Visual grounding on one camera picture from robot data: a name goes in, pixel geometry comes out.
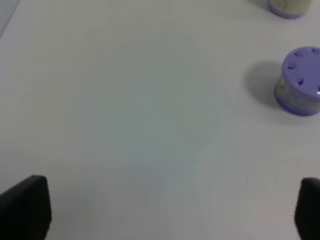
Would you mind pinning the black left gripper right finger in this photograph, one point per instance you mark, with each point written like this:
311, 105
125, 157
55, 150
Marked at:
307, 211

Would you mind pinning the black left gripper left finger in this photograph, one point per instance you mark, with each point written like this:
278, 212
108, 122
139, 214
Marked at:
25, 210

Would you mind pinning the purple lidded round container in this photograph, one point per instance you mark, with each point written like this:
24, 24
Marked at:
298, 89

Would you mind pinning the purple white bottle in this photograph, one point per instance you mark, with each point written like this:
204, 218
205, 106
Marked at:
289, 9

